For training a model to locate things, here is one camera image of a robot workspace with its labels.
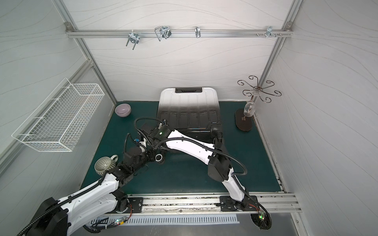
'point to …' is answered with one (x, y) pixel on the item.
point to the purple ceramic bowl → (123, 110)
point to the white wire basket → (58, 123)
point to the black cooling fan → (263, 220)
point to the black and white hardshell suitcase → (191, 114)
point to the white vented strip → (165, 219)
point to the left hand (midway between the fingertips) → (158, 147)
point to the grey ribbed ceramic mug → (103, 164)
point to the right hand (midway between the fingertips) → (154, 140)
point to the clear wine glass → (249, 108)
